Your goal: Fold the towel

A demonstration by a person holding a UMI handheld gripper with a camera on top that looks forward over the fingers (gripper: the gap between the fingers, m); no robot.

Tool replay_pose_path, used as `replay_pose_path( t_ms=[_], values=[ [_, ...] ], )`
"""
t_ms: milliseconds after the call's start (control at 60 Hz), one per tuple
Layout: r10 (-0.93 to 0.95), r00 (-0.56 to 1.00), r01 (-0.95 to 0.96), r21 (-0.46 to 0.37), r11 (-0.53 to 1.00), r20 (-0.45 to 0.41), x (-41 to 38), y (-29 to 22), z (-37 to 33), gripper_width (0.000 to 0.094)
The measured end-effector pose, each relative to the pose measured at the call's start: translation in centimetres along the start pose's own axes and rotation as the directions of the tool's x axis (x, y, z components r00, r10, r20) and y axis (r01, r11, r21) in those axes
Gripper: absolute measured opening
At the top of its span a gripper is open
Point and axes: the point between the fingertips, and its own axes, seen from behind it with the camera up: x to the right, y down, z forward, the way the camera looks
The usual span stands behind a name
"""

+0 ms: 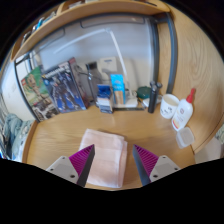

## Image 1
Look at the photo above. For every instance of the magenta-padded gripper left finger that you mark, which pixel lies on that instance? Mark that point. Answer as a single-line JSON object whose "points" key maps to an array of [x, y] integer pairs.
{"points": [[61, 166]]}

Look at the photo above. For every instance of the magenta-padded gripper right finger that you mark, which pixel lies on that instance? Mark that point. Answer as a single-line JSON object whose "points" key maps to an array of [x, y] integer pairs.
{"points": [[164, 166]]}

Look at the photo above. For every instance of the pale pink towel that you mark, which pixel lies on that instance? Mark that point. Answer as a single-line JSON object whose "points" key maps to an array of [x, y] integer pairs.
{"points": [[106, 156]]}

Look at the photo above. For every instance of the clear plastic container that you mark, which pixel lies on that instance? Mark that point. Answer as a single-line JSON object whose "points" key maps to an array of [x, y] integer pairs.
{"points": [[185, 137]]}

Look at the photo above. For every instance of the white bottle with red cap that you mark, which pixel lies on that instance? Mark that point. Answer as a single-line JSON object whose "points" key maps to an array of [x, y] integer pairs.
{"points": [[182, 115]]}

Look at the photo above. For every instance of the bed with teal bedding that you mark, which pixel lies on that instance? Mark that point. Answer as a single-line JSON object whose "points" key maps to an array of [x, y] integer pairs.
{"points": [[13, 133]]}

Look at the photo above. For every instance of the white mug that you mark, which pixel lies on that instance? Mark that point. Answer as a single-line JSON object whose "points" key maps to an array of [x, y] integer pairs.
{"points": [[168, 106]]}

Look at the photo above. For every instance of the patterned hanging cloth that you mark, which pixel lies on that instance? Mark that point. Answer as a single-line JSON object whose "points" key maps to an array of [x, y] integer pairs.
{"points": [[220, 134]]}

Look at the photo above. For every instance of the black cylindrical bottle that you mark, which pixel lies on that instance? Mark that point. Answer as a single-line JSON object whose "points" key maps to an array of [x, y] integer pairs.
{"points": [[154, 98]]}

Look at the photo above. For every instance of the blue robot model kit box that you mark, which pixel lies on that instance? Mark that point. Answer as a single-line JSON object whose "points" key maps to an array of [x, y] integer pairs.
{"points": [[65, 90]]}

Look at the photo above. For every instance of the green lidded jar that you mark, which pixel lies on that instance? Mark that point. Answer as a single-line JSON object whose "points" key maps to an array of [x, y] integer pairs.
{"points": [[143, 92]]}

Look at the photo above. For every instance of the green tree figure toy box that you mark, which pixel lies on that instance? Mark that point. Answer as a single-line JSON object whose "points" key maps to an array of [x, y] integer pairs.
{"points": [[35, 91]]}

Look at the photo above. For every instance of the light blue carton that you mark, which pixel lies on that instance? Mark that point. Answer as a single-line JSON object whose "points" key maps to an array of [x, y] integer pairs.
{"points": [[117, 86]]}

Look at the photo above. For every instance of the beige box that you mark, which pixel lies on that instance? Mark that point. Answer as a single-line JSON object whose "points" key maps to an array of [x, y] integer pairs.
{"points": [[107, 65]]}

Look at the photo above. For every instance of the wooden shelf unit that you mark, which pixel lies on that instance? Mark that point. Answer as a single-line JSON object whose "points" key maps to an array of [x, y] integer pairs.
{"points": [[100, 11]]}

